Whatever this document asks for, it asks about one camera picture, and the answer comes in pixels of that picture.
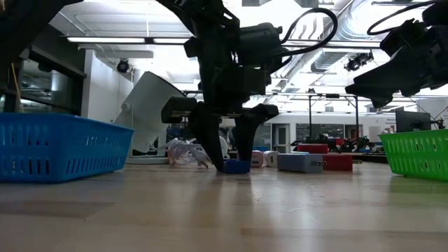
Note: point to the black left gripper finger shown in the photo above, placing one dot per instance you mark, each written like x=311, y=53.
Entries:
x=246, y=133
x=208, y=136

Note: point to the small blue box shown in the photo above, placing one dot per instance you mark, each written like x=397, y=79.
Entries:
x=238, y=167

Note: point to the black background gantry frame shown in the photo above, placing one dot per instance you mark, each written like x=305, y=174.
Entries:
x=309, y=115

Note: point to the white charger cube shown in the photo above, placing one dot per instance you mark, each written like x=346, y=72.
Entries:
x=271, y=159

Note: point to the blue plastic basket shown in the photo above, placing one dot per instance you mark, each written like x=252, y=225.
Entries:
x=52, y=147

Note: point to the white desk lamp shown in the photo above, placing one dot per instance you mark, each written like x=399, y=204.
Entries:
x=147, y=112

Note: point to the black ceiling spot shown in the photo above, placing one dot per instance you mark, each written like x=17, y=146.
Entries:
x=123, y=66

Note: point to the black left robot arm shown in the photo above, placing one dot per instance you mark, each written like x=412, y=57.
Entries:
x=210, y=21

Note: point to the long ceiling light strip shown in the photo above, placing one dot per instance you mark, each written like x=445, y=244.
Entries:
x=105, y=40

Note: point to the green plastic basket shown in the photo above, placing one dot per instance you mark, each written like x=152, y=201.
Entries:
x=416, y=154

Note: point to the black ceiling track light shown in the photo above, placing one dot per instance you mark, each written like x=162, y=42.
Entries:
x=358, y=61

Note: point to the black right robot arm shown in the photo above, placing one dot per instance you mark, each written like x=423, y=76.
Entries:
x=437, y=14

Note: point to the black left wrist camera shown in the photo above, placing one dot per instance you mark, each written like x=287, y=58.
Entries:
x=260, y=40

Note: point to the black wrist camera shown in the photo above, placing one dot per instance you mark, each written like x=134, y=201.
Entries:
x=260, y=40
x=402, y=36

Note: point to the black computer monitor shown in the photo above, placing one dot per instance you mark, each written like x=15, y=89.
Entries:
x=413, y=120

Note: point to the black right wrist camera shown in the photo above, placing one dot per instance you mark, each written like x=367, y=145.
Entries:
x=402, y=36

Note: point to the grey-blue power adapter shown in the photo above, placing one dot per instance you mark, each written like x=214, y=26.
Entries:
x=299, y=162

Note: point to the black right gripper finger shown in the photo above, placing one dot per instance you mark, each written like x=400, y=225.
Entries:
x=381, y=78
x=384, y=99

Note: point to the red box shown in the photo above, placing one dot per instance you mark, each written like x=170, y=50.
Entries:
x=337, y=162
x=311, y=148

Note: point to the black aluminium table frame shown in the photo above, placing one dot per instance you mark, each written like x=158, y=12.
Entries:
x=371, y=158

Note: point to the grey glass door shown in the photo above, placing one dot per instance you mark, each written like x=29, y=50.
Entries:
x=281, y=138

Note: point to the white background lampshade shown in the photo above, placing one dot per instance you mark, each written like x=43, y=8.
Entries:
x=227, y=123

